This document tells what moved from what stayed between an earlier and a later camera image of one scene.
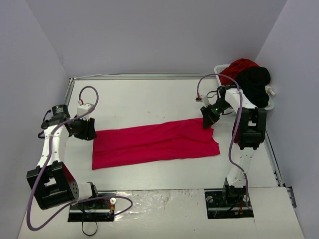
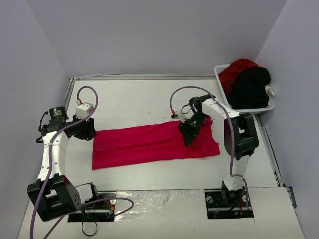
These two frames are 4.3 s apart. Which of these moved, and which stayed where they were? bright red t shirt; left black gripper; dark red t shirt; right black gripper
Moved: right black gripper
Stayed: dark red t shirt; left black gripper; bright red t shirt
